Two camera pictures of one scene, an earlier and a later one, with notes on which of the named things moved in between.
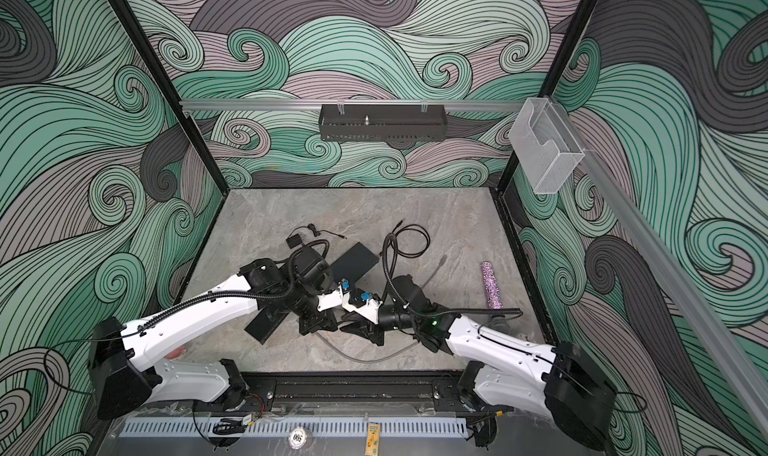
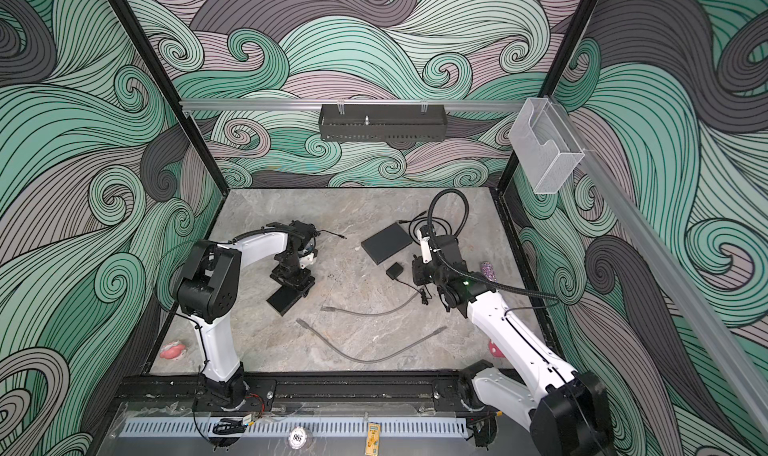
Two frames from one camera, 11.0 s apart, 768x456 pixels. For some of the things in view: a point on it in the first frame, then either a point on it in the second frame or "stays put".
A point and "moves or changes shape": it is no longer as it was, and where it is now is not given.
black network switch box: x=265 y=323 moves or changes shape
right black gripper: x=363 y=328 -> x=419 y=265
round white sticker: x=297 y=437 stays put
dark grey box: x=353 y=264 moves or changes shape
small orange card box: x=372 y=439 stays put
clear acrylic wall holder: x=546 y=146 stays put
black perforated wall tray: x=388 y=123 stays put
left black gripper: x=325 y=320 -> x=303 y=283
